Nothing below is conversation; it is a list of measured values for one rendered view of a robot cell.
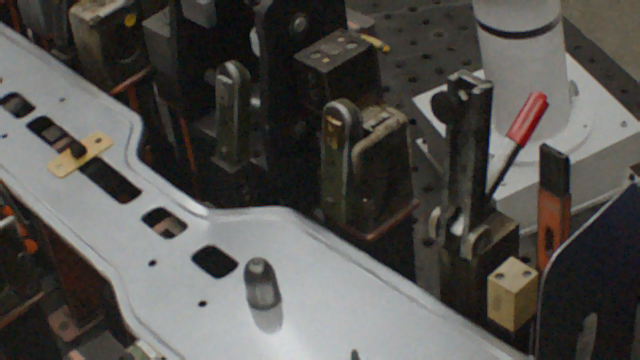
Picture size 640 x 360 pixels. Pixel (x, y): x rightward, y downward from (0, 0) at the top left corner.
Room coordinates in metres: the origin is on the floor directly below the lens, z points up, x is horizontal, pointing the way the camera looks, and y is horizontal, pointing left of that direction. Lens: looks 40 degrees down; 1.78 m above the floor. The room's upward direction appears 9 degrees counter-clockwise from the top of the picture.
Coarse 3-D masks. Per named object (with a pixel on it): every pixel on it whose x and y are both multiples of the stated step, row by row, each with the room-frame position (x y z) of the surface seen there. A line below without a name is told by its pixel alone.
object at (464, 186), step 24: (456, 72) 0.79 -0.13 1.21; (432, 96) 0.77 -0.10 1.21; (456, 96) 0.77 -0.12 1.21; (480, 96) 0.76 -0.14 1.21; (456, 120) 0.75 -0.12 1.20; (480, 120) 0.76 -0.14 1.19; (456, 144) 0.78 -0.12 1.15; (480, 144) 0.76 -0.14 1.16; (456, 168) 0.78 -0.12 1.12; (480, 168) 0.76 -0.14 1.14; (456, 192) 0.78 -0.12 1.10; (480, 192) 0.76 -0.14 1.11; (456, 216) 0.78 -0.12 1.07; (480, 216) 0.76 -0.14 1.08
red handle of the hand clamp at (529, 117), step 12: (540, 96) 0.83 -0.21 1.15; (528, 108) 0.83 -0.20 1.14; (540, 108) 0.83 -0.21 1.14; (516, 120) 0.82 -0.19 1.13; (528, 120) 0.82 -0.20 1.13; (540, 120) 0.82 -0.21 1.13; (516, 132) 0.81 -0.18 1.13; (528, 132) 0.81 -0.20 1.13; (504, 144) 0.81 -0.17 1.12; (516, 144) 0.81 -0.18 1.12; (504, 156) 0.80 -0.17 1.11; (516, 156) 0.80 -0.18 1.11; (492, 168) 0.80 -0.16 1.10; (504, 168) 0.79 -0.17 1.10; (492, 180) 0.79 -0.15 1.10; (492, 192) 0.78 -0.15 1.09; (456, 228) 0.76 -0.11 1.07
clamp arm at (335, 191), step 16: (336, 112) 0.92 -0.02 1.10; (352, 112) 0.91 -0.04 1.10; (336, 128) 0.91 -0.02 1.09; (352, 128) 0.90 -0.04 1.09; (336, 144) 0.90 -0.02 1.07; (352, 144) 0.90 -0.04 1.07; (336, 160) 0.91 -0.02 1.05; (320, 176) 0.92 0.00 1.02; (336, 176) 0.90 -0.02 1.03; (352, 176) 0.90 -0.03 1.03; (320, 192) 0.92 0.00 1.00; (336, 192) 0.90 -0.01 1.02; (352, 192) 0.90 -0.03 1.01; (320, 208) 0.91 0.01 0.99; (336, 208) 0.90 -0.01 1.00; (352, 208) 0.90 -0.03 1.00
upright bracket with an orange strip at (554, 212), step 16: (544, 144) 0.70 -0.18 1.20; (544, 160) 0.70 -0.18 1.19; (560, 160) 0.68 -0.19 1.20; (544, 176) 0.70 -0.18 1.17; (560, 176) 0.68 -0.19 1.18; (544, 192) 0.70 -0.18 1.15; (560, 192) 0.68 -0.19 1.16; (544, 208) 0.70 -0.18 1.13; (560, 208) 0.68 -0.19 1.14; (544, 224) 0.70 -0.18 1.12; (560, 224) 0.68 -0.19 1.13; (544, 240) 0.70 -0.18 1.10; (560, 240) 0.68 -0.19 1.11; (544, 256) 0.69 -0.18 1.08
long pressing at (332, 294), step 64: (0, 64) 1.30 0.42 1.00; (64, 64) 1.26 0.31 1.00; (0, 128) 1.14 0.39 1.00; (64, 128) 1.12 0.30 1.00; (128, 128) 1.09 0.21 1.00; (64, 192) 0.99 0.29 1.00; (128, 256) 0.87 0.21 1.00; (192, 256) 0.86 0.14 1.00; (320, 256) 0.83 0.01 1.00; (128, 320) 0.78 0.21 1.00; (192, 320) 0.76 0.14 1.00; (256, 320) 0.75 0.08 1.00; (320, 320) 0.74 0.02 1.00; (384, 320) 0.73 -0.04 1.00; (448, 320) 0.71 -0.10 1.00
